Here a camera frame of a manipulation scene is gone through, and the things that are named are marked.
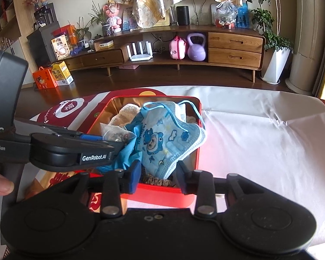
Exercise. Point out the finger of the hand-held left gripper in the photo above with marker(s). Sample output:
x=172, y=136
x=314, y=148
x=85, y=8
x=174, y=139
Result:
x=97, y=155
x=90, y=137

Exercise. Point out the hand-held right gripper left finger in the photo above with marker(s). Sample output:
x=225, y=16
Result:
x=132, y=177

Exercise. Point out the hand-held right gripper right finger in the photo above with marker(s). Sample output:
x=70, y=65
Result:
x=182, y=176

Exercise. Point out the brown scrunchie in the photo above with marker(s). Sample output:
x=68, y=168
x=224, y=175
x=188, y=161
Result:
x=154, y=180

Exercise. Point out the red tin box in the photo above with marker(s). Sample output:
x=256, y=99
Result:
x=103, y=116

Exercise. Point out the blue cartoon face mask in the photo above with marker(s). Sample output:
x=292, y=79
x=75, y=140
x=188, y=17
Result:
x=162, y=140

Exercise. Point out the person's left hand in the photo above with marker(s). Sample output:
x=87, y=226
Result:
x=1, y=185

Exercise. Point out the orange gift box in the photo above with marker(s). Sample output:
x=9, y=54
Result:
x=44, y=78

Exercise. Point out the cream towel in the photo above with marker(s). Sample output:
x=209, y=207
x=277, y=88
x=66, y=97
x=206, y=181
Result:
x=124, y=112

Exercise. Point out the black cabinet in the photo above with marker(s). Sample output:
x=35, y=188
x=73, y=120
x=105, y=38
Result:
x=43, y=46

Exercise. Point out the white yellow coffee box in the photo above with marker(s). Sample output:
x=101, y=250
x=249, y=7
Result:
x=61, y=47

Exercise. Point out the blue toy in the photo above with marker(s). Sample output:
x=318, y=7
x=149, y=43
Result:
x=76, y=51

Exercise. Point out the white maroon printed tablecloth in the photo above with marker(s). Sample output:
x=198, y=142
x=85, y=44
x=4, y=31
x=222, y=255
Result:
x=260, y=140

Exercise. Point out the small white box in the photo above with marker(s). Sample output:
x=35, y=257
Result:
x=104, y=46

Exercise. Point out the small potted plant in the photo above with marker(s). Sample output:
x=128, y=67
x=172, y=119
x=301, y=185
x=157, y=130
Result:
x=84, y=43

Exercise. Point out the white router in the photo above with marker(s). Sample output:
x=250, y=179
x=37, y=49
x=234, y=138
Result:
x=139, y=55

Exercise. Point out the plant in dark patterned pot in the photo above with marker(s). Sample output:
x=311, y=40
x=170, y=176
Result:
x=107, y=29

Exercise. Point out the pink doll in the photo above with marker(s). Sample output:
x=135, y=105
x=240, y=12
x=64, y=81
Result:
x=113, y=16

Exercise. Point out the pink case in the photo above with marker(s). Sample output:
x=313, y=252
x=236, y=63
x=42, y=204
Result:
x=178, y=48

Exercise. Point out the blue picture card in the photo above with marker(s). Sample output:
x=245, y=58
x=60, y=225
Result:
x=129, y=17

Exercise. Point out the purple kettlebell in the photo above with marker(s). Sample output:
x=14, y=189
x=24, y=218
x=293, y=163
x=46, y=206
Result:
x=196, y=50

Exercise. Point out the wooden TV cabinet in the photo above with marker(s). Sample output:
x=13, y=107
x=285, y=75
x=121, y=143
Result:
x=233, y=42

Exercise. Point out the large plant in white planter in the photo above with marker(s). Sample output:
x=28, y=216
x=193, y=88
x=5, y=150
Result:
x=276, y=65

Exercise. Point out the clear glass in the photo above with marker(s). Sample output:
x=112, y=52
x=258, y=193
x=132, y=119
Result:
x=174, y=15

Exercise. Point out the black speaker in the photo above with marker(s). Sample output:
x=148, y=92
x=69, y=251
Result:
x=183, y=15

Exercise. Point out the clear plastic bag of items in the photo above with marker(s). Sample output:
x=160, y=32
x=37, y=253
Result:
x=226, y=13

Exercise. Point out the white floor air conditioner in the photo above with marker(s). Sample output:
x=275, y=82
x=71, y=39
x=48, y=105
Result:
x=308, y=46

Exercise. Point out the wooden wall shelf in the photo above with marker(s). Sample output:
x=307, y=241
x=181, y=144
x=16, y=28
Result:
x=5, y=19

